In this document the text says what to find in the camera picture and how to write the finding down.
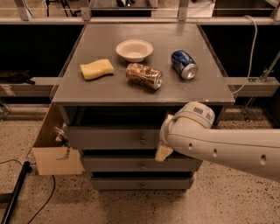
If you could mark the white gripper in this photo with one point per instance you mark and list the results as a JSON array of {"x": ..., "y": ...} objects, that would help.
[{"x": 164, "y": 131}]

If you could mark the grey top drawer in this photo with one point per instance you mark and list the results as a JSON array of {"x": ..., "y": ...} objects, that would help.
[{"x": 112, "y": 137}]

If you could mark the grey drawer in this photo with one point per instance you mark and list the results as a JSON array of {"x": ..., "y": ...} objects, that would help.
[
  {"x": 112, "y": 137},
  {"x": 106, "y": 184},
  {"x": 140, "y": 164}
]

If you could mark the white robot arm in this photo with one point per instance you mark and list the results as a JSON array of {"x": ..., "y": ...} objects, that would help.
[{"x": 190, "y": 132}]

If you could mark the grey drawer cabinet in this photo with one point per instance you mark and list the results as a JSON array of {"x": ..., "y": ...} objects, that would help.
[{"x": 111, "y": 100}]

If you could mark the grey middle drawer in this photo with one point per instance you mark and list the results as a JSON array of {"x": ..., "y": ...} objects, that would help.
[{"x": 140, "y": 164}]

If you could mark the grey bottom drawer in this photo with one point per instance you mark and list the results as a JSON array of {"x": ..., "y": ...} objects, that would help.
[{"x": 106, "y": 184}]

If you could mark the crushed brown can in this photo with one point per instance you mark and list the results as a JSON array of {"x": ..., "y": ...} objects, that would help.
[{"x": 144, "y": 75}]

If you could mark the blue soda can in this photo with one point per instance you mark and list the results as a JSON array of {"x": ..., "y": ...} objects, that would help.
[{"x": 184, "y": 64}]

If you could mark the white paper bowl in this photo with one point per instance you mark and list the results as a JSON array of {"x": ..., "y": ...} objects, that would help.
[{"x": 134, "y": 50}]

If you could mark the yellow sponge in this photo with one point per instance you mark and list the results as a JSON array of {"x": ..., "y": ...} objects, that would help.
[{"x": 96, "y": 69}]

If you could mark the crumpled trash in box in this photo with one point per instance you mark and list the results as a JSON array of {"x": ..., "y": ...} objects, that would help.
[{"x": 61, "y": 137}]

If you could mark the cardboard box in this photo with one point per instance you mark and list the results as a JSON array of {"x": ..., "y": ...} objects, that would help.
[{"x": 51, "y": 157}]

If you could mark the black bar on floor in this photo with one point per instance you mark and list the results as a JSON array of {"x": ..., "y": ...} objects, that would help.
[{"x": 10, "y": 199}]

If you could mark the metal railing frame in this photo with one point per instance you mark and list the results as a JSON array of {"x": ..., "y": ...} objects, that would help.
[{"x": 36, "y": 12}]

